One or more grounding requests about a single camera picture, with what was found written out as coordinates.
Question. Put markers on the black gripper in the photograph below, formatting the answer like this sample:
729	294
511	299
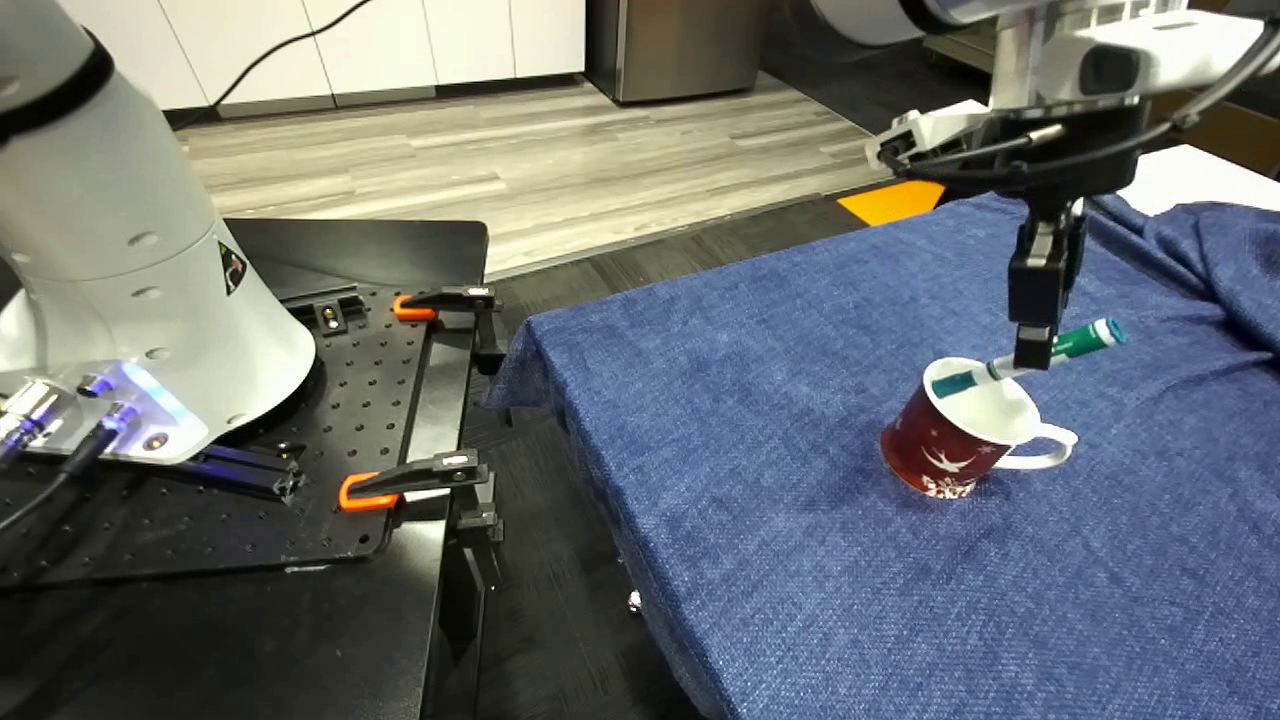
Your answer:
1057	200

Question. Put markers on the green and white marker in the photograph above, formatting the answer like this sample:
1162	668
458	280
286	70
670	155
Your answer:
1084	339

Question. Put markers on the red mug white inside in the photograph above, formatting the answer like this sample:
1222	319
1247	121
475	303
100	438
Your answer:
955	446

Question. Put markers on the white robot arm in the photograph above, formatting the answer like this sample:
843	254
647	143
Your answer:
120	225

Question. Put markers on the blue denim cloth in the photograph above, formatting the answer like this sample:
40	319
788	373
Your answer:
867	534

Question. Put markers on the stainless steel appliance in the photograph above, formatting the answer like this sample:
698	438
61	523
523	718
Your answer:
675	45

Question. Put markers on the white cabinets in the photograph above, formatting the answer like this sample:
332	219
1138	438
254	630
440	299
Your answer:
385	45

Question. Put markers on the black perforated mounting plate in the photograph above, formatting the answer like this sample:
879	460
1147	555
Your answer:
332	441

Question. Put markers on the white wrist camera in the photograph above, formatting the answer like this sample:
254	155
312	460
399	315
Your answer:
924	130

